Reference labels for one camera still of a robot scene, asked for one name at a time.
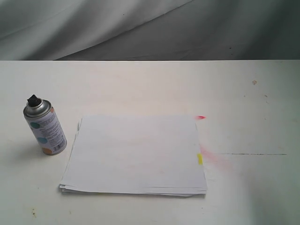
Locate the white spray paint can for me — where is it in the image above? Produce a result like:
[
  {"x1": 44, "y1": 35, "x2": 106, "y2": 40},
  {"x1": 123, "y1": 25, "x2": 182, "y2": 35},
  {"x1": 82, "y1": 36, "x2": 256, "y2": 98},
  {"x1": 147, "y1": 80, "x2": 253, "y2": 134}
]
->
[{"x1": 23, "y1": 95, "x2": 67, "y2": 155}]

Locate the white paper stack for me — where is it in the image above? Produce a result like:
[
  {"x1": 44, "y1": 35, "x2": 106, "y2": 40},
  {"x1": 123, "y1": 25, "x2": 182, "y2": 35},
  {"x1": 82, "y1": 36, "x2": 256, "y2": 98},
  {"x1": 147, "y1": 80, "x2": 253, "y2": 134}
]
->
[{"x1": 60, "y1": 115, "x2": 207, "y2": 196}]

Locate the yellow sticky tab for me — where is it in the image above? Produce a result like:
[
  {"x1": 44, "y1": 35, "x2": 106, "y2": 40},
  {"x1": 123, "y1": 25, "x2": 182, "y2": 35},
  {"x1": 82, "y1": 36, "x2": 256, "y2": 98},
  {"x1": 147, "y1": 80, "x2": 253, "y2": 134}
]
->
[{"x1": 197, "y1": 153, "x2": 203, "y2": 165}]

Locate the grey backdrop cloth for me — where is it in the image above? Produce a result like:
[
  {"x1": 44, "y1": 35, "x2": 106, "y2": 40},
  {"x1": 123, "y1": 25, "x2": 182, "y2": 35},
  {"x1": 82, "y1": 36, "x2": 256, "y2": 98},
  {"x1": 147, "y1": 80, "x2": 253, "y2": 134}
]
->
[{"x1": 0, "y1": 0, "x2": 300, "y2": 60}]

